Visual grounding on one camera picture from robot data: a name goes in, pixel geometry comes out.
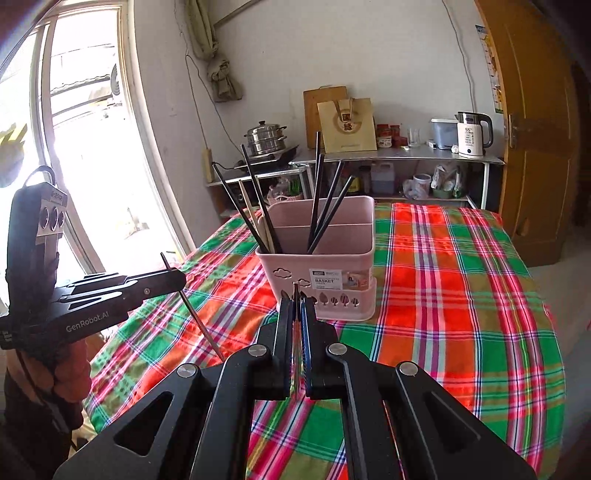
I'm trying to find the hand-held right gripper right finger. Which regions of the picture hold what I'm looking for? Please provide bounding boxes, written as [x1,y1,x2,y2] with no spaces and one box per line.
[300,292,539,480]

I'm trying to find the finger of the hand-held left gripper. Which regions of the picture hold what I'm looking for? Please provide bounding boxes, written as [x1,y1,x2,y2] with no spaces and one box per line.
[56,281,188,312]
[67,270,188,291]

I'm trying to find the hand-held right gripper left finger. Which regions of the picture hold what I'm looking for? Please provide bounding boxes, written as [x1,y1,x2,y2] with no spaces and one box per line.
[52,282,297,480]

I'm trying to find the pink plastic utensil basket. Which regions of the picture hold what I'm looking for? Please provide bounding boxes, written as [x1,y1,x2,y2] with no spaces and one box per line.
[255,196,378,322]

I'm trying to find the person's left hand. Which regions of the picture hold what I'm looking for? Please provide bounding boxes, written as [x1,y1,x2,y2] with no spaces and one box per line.
[45,340,92,404]

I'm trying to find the plaid tablecloth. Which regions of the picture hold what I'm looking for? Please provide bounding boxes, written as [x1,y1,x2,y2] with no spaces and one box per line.
[88,200,567,480]

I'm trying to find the black cooktop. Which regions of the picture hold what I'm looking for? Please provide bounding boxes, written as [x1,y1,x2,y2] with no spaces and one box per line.
[233,144,301,172]

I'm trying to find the stainless steel steamer pot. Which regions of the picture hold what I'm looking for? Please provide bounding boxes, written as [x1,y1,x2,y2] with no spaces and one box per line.
[243,120,290,157]

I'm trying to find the plastic jug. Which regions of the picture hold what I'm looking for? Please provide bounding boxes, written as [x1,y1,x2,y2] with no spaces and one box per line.
[370,161,396,195]

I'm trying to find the clear plastic bags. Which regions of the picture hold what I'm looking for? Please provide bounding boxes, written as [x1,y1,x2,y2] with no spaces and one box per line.
[431,163,467,199]

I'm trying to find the hanging beige cloth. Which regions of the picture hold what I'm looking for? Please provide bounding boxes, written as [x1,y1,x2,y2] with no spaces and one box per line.
[185,0,245,103]

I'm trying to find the metal shelf table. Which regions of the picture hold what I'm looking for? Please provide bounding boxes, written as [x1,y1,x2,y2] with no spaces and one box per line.
[205,147,507,223]

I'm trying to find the tan paper bag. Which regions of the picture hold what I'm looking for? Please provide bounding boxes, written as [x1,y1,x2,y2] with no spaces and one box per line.
[317,98,378,153]

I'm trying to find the wooden cutting board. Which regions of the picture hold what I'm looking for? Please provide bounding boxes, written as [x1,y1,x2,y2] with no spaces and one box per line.
[303,85,350,150]

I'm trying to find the white electric kettle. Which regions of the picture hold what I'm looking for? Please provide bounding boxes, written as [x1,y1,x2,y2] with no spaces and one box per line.
[454,111,493,160]

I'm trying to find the wooden door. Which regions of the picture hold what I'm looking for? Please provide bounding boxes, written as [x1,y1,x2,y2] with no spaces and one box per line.
[475,0,591,269]

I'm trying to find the white window frame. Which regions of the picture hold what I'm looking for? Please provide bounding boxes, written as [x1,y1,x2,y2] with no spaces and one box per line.
[0,0,195,278]

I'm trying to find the power strip cord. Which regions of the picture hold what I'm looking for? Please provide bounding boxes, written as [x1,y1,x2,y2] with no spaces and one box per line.
[184,53,212,151]

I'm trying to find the kettle wall cable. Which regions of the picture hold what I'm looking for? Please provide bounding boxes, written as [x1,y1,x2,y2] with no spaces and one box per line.
[440,0,477,116]

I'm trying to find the wall chart strip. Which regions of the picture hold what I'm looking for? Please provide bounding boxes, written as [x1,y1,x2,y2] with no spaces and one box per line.
[475,23,504,114]

